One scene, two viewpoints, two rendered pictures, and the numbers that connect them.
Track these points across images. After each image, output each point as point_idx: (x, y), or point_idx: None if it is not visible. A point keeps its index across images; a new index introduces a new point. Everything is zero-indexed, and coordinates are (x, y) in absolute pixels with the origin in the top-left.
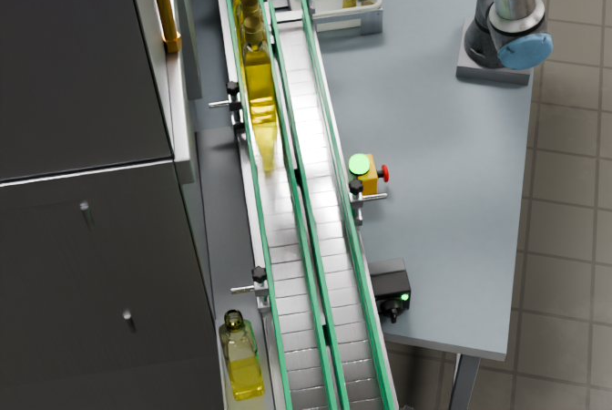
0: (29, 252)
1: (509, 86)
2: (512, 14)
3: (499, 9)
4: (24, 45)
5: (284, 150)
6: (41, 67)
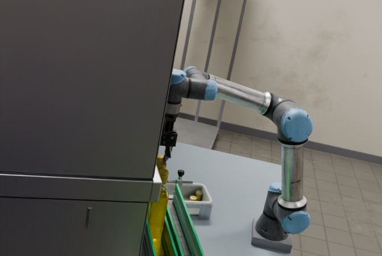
0: (41, 240)
1: (280, 252)
2: (291, 197)
3: (285, 195)
4: (108, 78)
5: (167, 251)
6: (111, 95)
